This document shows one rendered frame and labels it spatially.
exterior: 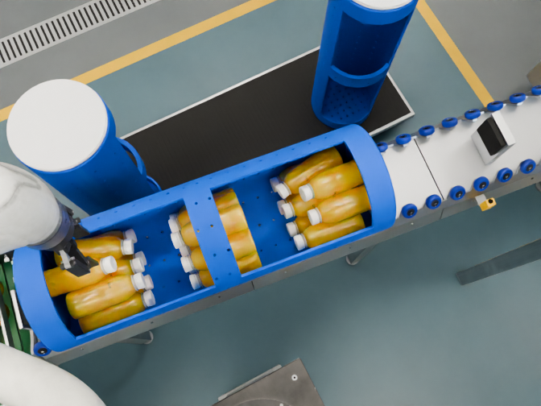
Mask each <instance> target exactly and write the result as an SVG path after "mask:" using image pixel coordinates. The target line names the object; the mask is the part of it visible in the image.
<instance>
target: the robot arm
mask: <svg viewBox="0 0 541 406"><path fill-rule="evenodd" d="M73 215H74V212H73V210H72V209H70V208H69V207H67V206H66V205H63V204H62V203H60V202H59V201H58V199H57V198H56V197H54V195H53V194H52V192H51V190H50V189H49V188H48V187H47V185H45V184H44V183H43V182H42V181H41V180H40V179H38V178H37V177H35V176H34V175H32V174H30V173H29V172H27V171H25V170H23V169H21V168H19V167H16V166H14V165H12V164H7V163H3V162H0V255H1V254H3V253H6V252H8V251H12V250H15V249H18V248H20V247H29V248H31V249H34V250H46V251H54V252H55V253H56V254H57V255H61V257H62V261H60V262H61V264H60V269H61V270H62V271H63V270H66V271H69V272H70V273H72V274H73V275H75V276H77V277H81V276H85V275H87V274H89V273H91V270H90V269H91V268H92V267H96V266H98V265H99V262H98V261H96V260H95V259H92V258H91V257H89V256H86V257H84V255H83V254H82V253H81V252H80V250H79V249H78V248H77V244H76V241H75V240H74V239H73V237H74V238H76V239H78V238H82V237H84V236H87V235H90V233H89V231H88V230H86V229H85V228H84V227H83V226H82V225H80V224H78V223H81V220H80V218H79V217H77V218H72V216H73ZM0 403H1V404H4V405H5V406H106V405H105V404H104V403H103V401H102V400H101V399H100V398H99V397H98V395H97V394H96V393H95V392H94V391H93V390H92V389H91V388H89V387H88V386H87V385H86V384H85V383H83V382H82V381H81V380H79V379H78V378H77V377H76V376H74V375H72V374H70V373H69V372H67V371H65V370H63V369H61V368H59V367H57V366H55V365H53V364H50V363H49V362H45V361H43V360H42V359H39V358H36V357H34V356H32V355H29V354H26V353H24V352H22V351H20V350H16V349H15V348H12V347H10V346H7V345H5V344H2V343H1V342H0Z"/></svg>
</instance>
